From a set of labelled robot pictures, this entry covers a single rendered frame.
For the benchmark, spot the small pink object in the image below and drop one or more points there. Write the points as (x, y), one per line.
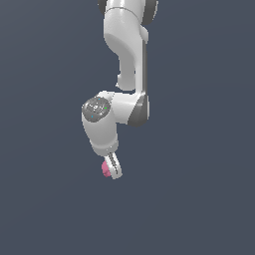
(105, 170)

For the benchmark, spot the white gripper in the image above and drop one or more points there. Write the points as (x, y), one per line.
(103, 147)

